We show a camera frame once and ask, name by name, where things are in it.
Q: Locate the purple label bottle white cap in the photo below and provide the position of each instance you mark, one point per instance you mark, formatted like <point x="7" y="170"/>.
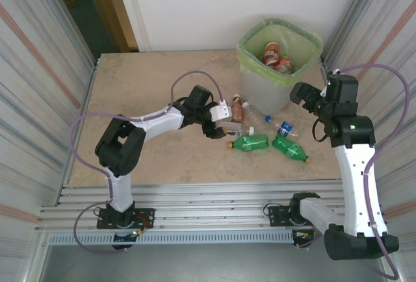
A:
<point x="235" y="131"/>

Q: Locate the red label bottle yellow cap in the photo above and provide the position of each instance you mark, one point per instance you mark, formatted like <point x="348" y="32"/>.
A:
<point x="282" y="66"/>

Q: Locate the green soda bottle yellow cap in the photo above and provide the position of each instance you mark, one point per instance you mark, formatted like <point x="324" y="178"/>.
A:
<point x="252" y="143"/>
<point x="289" y="147"/>

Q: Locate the copper brown bottle tan cap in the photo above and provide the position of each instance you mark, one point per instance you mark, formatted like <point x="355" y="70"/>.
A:
<point x="270" y="53"/>

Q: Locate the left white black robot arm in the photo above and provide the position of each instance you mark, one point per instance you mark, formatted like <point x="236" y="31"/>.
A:
<point x="118" y="191"/>

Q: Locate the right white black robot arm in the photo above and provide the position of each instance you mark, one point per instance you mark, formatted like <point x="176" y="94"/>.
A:
<point x="357" y="181"/>

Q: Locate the translucent grey waste bin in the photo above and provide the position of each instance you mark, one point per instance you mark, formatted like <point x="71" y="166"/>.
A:
<point x="266" y="97"/>

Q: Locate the green-lined trash bin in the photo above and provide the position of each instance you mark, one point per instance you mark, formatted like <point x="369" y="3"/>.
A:
<point x="255" y="66"/>

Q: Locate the Pepsi bottle blue cap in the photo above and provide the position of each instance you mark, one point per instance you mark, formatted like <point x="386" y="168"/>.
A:
<point x="286" y="129"/>

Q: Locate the clear bottle white cap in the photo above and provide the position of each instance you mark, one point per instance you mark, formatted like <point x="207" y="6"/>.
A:
<point x="255" y="116"/>

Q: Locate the corrugated metal side panel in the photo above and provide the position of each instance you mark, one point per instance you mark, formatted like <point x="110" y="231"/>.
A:
<point x="390" y="35"/>
<point x="32" y="100"/>

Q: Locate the aluminium rail frame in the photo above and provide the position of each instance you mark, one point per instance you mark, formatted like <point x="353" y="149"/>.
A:
<point x="211" y="197"/>

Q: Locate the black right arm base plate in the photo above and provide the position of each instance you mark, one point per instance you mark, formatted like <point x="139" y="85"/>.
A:
<point x="279" y="217"/>

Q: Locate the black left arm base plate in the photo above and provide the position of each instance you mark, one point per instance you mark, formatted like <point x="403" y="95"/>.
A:
<point x="146" y="213"/>

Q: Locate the wooden door frame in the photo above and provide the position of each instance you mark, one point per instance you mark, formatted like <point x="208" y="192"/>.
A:
<point x="118" y="19"/>

